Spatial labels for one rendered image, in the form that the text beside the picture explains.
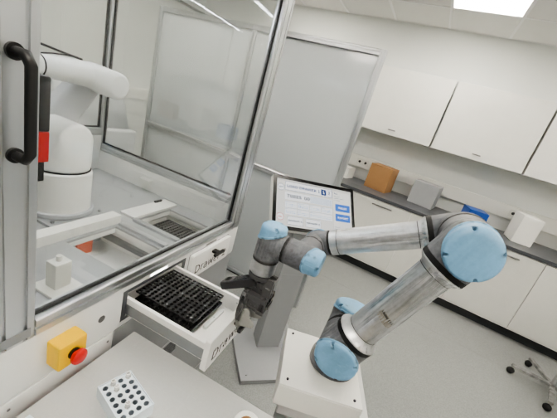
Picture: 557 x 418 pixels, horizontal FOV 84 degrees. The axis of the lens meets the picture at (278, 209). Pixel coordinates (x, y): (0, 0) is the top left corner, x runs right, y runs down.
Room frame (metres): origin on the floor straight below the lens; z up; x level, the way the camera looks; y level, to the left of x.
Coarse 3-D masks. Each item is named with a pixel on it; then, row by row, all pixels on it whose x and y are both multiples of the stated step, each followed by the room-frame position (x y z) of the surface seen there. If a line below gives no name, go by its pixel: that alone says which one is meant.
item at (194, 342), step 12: (192, 276) 0.98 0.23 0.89; (216, 288) 0.95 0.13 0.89; (132, 300) 0.77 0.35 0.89; (228, 300) 0.94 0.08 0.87; (132, 312) 0.76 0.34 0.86; (144, 312) 0.75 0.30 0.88; (156, 312) 0.75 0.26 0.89; (216, 312) 0.90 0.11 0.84; (228, 312) 0.92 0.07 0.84; (144, 324) 0.75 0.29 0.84; (156, 324) 0.74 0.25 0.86; (168, 324) 0.73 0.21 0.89; (216, 324) 0.84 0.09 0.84; (168, 336) 0.72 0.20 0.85; (180, 336) 0.71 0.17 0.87; (192, 336) 0.70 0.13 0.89; (204, 336) 0.78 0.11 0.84; (192, 348) 0.70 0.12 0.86
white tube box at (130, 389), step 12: (132, 372) 0.62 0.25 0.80; (108, 384) 0.57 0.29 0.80; (120, 384) 0.58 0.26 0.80; (132, 384) 0.59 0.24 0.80; (96, 396) 0.56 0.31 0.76; (108, 396) 0.54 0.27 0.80; (120, 396) 0.56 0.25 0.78; (132, 396) 0.57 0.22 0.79; (144, 396) 0.57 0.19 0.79; (108, 408) 0.52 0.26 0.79; (120, 408) 0.52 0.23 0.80; (132, 408) 0.53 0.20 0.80; (144, 408) 0.54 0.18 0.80
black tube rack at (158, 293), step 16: (176, 272) 0.96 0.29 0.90; (144, 288) 0.83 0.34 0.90; (160, 288) 0.86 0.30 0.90; (176, 288) 0.88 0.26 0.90; (192, 288) 0.90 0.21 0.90; (208, 288) 0.93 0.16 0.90; (144, 304) 0.80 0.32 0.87; (160, 304) 0.78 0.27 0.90; (176, 304) 0.80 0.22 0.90; (192, 304) 0.82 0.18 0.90; (176, 320) 0.77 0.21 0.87
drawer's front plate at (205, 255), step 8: (224, 240) 1.27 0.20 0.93; (208, 248) 1.15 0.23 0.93; (216, 248) 1.21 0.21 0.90; (224, 248) 1.29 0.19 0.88; (192, 256) 1.06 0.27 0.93; (200, 256) 1.09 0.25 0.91; (208, 256) 1.16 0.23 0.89; (224, 256) 1.31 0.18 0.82; (192, 264) 1.05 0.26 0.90; (200, 264) 1.11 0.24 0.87; (192, 272) 1.06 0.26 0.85; (200, 272) 1.12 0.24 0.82
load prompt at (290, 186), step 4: (288, 184) 1.67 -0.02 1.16; (292, 184) 1.68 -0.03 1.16; (296, 184) 1.70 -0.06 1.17; (300, 184) 1.71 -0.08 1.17; (288, 188) 1.66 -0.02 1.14; (292, 188) 1.67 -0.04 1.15; (296, 188) 1.68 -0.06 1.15; (300, 188) 1.69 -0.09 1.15; (304, 188) 1.71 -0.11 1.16; (308, 188) 1.72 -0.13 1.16; (312, 188) 1.73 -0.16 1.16; (316, 188) 1.74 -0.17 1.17; (320, 188) 1.75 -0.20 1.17; (324, 188) 1.77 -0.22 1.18; (304, 192) 1.69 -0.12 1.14; (308, 192) 1.70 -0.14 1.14; (312, 192) 1.72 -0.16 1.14; (316, 192) 1.73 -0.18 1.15; (320, 192) 1.74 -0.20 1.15; (324, 192) 1.75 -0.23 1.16; (328, 192) 1.76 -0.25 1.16; (320, 196) 1.73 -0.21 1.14; (324, 196) 1.74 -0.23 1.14; (328, 196) 1.75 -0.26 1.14
